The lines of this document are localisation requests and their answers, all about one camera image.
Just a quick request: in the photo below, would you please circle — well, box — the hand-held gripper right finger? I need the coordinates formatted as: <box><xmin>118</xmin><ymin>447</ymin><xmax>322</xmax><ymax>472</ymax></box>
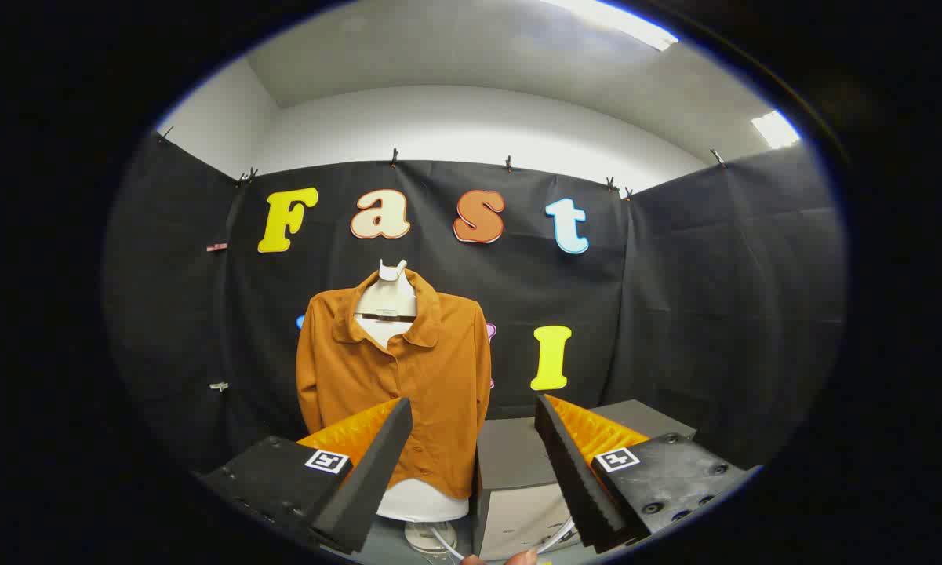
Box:
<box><xmin>533</xmin><ymin>394</ymin><xmax>762</xmax><ymax>554</ymax></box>

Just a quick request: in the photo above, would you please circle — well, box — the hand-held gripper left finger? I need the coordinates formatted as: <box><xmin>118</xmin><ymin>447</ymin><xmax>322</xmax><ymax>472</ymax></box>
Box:
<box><xmin>196</xmin><ymin>396</ymin><xmax>414</xmax><ymax>556</ymax></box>

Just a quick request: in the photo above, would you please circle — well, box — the orange button-up shirt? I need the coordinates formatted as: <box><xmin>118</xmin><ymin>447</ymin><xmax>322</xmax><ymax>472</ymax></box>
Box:
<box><xmin>296</xmin><ymin>268</ymin><xmax>493</xmax><ymax>501</ymax></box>

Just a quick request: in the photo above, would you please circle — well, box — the grey box cabinet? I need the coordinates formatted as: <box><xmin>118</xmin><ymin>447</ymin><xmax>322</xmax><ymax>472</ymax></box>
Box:
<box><xmin>471</xmin><ymin>399</ymin><xmax>697</xmax><ymax>560</ymax></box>

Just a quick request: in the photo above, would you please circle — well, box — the white mannequin torso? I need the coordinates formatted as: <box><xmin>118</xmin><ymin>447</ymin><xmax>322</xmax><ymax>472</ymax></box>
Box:
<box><xmin>353</xmin><ymin>259</ymin><xmax>471</xmax><ymax>558</ymax></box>

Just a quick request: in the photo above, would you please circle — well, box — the black backdrop cloth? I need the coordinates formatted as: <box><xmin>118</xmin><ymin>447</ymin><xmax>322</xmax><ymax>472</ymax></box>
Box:
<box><xmin>102</xmin><ymin>129</ymin><xmax>846</xmax><ymax>479</ymax></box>

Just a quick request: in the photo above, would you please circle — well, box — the small ceiling light panel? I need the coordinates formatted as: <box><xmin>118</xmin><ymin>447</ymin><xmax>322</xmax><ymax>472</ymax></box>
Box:
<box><xmin>751</xmin><ymin>110</ymin><xmax>801</xmax><ymax>150</ymax></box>

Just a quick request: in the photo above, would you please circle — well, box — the long ceiling light panel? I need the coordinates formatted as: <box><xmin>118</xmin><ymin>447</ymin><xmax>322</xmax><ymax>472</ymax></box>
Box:
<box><xmin>541</xmin><ymin>0</ymin><xmax>679</xmax><ymax>52</ymax></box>

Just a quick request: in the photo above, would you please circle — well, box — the white hose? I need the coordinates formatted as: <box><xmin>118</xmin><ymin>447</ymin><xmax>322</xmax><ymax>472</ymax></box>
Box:
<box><xmin>430</xmin><ymin>516</ymin><xmax>575</xmax><ymax>560</ymax></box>

